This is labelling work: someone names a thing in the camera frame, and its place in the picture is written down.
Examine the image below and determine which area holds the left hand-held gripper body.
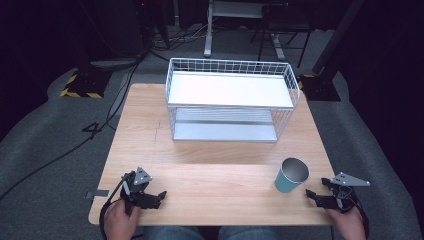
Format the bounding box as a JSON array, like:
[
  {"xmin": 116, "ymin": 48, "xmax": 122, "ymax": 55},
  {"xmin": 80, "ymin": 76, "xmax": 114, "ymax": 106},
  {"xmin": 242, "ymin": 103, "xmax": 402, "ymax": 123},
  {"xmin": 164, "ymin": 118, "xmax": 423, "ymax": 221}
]
[{"xmin": 119, "ymin": 166, "xmax": 160, "ymax": 215}]

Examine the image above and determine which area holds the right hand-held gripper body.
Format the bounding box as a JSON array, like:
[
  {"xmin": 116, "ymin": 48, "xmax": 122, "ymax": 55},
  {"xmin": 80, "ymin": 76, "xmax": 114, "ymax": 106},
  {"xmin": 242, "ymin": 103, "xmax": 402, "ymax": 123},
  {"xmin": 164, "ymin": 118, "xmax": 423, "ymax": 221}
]
[{"xmin": 316, "ymin": 171, "xmax": 371, "ymax": 214}]

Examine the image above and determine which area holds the teal metal cup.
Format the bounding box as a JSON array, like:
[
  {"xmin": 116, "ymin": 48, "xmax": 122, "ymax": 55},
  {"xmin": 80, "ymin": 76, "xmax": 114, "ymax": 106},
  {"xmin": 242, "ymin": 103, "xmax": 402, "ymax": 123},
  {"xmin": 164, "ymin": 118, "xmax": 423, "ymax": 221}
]
[{"xmin": 274, "ymin": 157, "xmax": 310, "ymax": 194}]

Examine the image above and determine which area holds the white wire shelf rack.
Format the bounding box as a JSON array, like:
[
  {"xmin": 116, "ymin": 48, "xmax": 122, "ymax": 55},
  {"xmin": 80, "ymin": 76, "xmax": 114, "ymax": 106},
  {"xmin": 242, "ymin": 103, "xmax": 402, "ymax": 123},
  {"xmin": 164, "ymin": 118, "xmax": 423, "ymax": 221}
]
[{"xmin": 165, "ymin": 57, "xmax": 301, "ymax": 144}]

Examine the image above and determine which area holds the person's right hand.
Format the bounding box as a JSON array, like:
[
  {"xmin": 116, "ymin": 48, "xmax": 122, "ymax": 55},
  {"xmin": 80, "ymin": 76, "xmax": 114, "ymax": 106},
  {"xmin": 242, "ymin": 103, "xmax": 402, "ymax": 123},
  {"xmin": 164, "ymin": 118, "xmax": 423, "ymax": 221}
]
[{"xmin": 327, "ymin": 205, "xmax": 368, "ymax": 240}]

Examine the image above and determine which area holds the person's left hand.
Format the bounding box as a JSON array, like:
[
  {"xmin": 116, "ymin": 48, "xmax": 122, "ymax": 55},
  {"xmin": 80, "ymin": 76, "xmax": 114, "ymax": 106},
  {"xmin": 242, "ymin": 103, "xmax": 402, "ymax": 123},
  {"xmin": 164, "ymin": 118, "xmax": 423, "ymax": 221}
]
[{"xmin": 103, "ymin": 199, "xmax": 142, "ymax": 240}]

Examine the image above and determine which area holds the grey tape strip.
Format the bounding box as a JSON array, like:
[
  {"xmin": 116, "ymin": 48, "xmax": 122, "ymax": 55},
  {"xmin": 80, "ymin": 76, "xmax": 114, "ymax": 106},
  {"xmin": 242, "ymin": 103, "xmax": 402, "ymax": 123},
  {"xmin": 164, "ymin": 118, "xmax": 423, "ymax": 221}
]
[{"xmin": 85, "ymin": 189, "xmax": 110, "ymax": 201}]

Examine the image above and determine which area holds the black tape floor mark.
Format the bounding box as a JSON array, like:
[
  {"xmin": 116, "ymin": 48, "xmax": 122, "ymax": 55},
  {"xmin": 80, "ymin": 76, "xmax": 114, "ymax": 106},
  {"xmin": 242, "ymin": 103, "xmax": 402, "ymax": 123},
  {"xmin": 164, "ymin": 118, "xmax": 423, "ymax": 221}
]
[{"xmin": 81, "ymin": 121, "xmax": 103, "ymax": 141}]

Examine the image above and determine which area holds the black yellow-striped stand base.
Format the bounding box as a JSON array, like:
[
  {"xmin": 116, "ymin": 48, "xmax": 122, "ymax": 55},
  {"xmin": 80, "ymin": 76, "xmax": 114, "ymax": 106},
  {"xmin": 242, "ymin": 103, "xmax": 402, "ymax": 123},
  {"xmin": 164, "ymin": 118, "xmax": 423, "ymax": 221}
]
[
  {"xmin": 59, "ymin": 68, "xmax": 113, "ymax": 100},
  {"xmin": 297, "ymin": 73, "xmax": 342, "ymax": 103}
]

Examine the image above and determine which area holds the black slanted stand pole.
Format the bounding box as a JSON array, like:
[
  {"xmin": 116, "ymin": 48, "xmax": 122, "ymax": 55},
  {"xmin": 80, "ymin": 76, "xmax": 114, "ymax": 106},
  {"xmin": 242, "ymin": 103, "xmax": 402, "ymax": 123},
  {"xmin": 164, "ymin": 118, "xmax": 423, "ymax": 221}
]
[{"xmin": 311, "ymin": 0, "xmax": 367, "ymax": 76}]

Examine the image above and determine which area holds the black metal chair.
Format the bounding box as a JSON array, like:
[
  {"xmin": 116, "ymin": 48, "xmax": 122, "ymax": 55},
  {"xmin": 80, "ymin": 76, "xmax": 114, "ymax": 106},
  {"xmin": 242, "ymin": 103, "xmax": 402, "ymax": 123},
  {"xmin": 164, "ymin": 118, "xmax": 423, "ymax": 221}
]
[{"xmin": 249, "ymin": 2, "xmax": 315, "ymax": 69}]

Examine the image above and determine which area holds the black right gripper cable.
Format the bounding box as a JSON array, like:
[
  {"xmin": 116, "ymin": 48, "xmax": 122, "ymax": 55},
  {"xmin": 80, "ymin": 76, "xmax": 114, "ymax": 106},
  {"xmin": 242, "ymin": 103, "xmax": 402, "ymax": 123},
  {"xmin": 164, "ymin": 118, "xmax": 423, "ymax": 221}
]
[{"xmin": 346, "ymin": 186, "xmax": 371, "ymax": 240}]

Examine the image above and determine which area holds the black floor cable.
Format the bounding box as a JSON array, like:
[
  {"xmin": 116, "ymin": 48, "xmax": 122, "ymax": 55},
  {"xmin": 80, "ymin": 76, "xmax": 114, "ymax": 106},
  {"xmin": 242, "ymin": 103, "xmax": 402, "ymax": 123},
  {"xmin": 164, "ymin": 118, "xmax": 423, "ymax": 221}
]
[{"xmin": 0, "ymin": 56, "xmax": 145, "ymax": 202}]

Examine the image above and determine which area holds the bundle of floor cables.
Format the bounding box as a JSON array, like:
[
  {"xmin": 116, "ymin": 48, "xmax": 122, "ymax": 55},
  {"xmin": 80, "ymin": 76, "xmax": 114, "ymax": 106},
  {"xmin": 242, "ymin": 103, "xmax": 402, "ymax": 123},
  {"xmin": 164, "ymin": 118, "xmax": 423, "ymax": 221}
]
[{"xmin": 146, "ymin": 16, "xmax": 214, "ymax": 63}]

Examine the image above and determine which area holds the white desk frame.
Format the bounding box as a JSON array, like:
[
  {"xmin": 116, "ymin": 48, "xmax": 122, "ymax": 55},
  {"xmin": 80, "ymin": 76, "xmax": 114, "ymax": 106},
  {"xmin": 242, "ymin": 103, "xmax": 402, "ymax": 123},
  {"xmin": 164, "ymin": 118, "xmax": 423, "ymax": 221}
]
[{"xmin": 203, "ymin": 0, "xmax": 286, "ymax": 61}]

